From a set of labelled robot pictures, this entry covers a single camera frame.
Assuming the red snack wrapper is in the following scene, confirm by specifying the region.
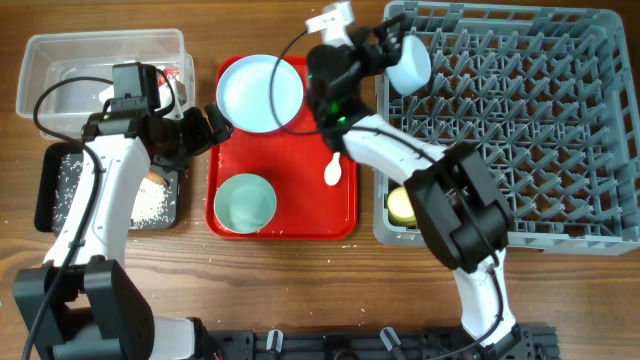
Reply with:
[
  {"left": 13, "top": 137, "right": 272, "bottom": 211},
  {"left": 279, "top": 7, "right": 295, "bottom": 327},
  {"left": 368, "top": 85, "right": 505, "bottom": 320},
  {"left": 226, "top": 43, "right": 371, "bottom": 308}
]
[{"left": 158, "top": 68, "right": 180, "bottom": 96}]

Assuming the light blue rice bowl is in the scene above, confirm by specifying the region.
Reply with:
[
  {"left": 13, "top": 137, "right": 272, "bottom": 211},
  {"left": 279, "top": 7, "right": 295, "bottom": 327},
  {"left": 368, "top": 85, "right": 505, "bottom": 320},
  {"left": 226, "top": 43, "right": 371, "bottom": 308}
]
[{"left": 385, "top": 35, "right": 431, "bottom": 96}]

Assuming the left black cable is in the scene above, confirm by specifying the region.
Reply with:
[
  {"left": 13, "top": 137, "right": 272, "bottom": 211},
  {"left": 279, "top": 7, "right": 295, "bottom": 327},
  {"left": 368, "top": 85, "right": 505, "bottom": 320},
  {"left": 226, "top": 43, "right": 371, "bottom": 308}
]
[{"left": 19, "top": 75, "right": 176, "bottom": 360}]

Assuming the brown bread stick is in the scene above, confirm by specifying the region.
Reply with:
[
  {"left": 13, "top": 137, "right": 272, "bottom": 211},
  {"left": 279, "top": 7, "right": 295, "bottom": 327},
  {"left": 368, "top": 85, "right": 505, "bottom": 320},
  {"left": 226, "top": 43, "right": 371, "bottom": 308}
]
[{"left": 145, "top": 170, "right": 168, "bottom": 187}]

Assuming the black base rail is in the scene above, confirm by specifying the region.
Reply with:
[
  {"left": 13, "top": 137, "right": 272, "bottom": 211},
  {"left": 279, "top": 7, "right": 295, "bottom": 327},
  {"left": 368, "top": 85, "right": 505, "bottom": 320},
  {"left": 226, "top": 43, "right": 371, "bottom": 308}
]
[{"left": 209, "top": 325, "right": 561, "bottom": 360}]

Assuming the white napkin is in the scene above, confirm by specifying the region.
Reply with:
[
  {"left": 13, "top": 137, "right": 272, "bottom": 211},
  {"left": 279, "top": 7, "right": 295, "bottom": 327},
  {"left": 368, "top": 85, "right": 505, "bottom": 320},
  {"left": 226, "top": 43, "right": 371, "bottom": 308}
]
[{"left": 98, "top": 85, "right": 114, "bottom": 104}]

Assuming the white plastic spoon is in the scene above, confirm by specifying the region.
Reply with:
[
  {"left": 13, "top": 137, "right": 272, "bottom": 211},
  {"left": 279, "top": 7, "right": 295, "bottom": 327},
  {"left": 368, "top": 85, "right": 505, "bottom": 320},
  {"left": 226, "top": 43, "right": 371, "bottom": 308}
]
[{"left": 324, "top": 152, "right": 342, "bottom": 186}]

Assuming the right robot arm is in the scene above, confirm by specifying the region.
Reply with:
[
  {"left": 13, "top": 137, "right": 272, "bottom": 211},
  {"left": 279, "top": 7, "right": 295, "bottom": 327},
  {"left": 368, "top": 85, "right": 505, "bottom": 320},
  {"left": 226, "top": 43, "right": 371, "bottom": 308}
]
[{"left": 305, "top": 3, "right": 516, "bottom": 358}]

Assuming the black waste tray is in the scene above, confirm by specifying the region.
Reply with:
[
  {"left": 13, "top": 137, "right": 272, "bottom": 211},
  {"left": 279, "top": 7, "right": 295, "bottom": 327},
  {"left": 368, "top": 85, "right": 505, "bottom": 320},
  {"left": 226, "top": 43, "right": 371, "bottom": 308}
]
[{"left": 34, "top": 141, "right": 180, "bottom": 235}]

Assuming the yellow plastic cup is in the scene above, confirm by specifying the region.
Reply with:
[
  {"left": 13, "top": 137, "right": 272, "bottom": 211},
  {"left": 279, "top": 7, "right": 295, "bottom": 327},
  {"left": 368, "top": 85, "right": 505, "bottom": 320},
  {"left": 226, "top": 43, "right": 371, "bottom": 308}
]
[{"left": 386, "top": 187, "right": 417, "bottom": 227}]

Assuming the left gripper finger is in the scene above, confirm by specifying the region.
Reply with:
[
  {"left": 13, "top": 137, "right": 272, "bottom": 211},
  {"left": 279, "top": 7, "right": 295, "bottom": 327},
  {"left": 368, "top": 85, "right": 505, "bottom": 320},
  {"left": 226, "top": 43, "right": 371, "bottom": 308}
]
[
  {"left": 204, "top": 103, "right": 228, "bottom": 135},
  {"left": 212, "top": 124, "right": 234, "bottom": 147}
]

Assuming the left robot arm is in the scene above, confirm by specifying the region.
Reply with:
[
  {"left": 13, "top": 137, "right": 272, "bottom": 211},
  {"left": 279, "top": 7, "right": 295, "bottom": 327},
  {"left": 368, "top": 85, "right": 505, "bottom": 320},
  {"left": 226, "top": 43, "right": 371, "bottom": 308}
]
[{"left": 14, "top": 62, "right": 234, "bottom": 359}]

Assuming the large light blue plate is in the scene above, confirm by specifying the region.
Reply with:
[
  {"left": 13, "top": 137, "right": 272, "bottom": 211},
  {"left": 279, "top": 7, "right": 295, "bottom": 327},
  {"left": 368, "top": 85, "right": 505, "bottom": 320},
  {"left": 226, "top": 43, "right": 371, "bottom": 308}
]
[{"left": 216, "top": 55, "right": 304, "bottom": 134}]

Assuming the grey dishwasher rack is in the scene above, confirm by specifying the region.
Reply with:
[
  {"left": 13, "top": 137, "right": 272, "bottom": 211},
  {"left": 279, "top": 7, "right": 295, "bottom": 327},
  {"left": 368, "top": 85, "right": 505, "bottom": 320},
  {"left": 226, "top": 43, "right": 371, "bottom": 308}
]
[{"left": 376, "top": 1, "right": 639, "bottom": 256}]

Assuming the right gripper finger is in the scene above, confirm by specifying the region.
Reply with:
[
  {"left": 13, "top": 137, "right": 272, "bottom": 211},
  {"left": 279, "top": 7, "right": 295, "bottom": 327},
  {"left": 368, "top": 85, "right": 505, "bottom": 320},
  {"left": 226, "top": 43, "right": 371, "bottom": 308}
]
[
  {"left": 372, "top": 14, "right": 406, "bottom": 38},
  {"left": 374, "top": 27, "right": 403, "bottom": 68}
]

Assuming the mint green bowl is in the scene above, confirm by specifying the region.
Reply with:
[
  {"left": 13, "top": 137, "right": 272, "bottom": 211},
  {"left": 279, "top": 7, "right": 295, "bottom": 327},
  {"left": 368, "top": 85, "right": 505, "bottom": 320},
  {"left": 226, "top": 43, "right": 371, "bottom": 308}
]
[{"left": 213, "top": 173, "right": 278, "bottom": 235}]

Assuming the red serving tray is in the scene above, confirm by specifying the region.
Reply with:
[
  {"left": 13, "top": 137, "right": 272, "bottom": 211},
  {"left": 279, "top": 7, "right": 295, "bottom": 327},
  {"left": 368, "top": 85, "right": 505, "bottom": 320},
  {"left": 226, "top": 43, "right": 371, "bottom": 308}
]
[{"left": 205, "top": 55, "right": 359, "bottom": 242}]

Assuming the white rice pile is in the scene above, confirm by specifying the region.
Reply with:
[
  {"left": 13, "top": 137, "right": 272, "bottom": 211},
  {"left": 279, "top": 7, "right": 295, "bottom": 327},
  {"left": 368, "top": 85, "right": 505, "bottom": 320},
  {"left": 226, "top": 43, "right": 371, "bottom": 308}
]
[{"left": 51, "top": 154, "right": 180, "bottom": 234}]

